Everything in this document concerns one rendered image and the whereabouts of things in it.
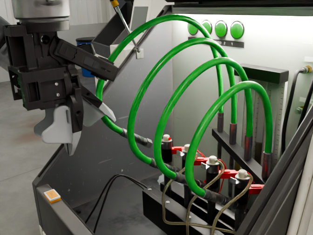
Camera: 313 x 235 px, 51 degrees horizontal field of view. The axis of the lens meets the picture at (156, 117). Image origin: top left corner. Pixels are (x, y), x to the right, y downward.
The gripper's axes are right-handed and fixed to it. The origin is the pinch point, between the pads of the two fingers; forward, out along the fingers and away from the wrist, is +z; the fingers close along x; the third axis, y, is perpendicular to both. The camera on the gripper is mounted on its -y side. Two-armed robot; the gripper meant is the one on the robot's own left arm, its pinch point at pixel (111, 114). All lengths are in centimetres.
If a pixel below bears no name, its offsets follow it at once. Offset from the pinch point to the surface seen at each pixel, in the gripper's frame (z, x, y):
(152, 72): -0.6, 8.9, -10.6
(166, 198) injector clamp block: 26.9, -6.3, 7.8
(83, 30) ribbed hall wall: 5, -708, -186
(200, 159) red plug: 23.1, 2.7, -4.2
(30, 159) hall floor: 31, -279, 58
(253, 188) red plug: 27.8, 17.8, -4.0
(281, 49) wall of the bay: 24.1, 3.8, -39.1
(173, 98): 3.4, 15.9, -7.6
